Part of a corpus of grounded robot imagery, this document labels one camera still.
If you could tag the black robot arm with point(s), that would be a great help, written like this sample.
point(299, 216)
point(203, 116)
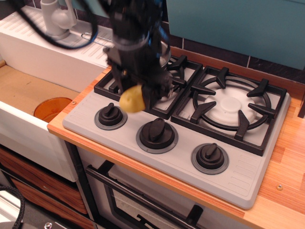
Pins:
point(137, 46)

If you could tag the oven door with black handle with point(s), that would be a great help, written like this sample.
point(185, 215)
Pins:
point(101, 174)

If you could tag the black burner grate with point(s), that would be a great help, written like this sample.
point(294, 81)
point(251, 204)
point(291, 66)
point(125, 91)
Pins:
point(183, 74)
point(259, 136)

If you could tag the yellow toy potato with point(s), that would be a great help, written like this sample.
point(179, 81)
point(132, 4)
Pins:
point(131, 101)

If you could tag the lower wooden drawer front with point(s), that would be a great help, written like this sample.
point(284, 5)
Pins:
point(65, 214)

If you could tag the wooden drawer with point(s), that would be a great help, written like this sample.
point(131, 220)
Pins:
point(45, 180)
point(65, 214)

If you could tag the black left stove knob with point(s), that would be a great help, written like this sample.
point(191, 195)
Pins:
point(110, 117)

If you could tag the white toy sink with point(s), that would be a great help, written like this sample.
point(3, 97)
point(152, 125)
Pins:
point(32, 71)

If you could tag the grey toy stove top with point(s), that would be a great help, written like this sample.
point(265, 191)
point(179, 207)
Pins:
point(238, 184)

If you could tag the upper wooden drawer front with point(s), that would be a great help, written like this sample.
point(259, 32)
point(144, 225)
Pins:
point(45, 180)

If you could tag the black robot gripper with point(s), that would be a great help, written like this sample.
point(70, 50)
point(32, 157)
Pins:
point(140, 67)

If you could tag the black middle stove knob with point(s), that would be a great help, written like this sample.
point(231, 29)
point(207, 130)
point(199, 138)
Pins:
point(157, 137)

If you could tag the black right burner grate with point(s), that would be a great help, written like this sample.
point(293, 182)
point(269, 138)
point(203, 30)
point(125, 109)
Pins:
point(259, 136)

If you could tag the black stove knob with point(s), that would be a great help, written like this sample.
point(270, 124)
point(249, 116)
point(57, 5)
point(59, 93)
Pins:
point(110, 117)
point(157, 137)
point(210, 159)

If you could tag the black left burner grate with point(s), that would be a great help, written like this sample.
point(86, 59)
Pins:
point(183, 74)

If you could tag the stainless steel saucepan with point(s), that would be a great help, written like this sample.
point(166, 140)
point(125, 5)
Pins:
point(164, 57)

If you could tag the grey toy faucet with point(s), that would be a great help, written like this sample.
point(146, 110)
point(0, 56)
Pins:
point(58, 22)

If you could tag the black right stove knob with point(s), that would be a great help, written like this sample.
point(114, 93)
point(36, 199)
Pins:
point(210, 159)

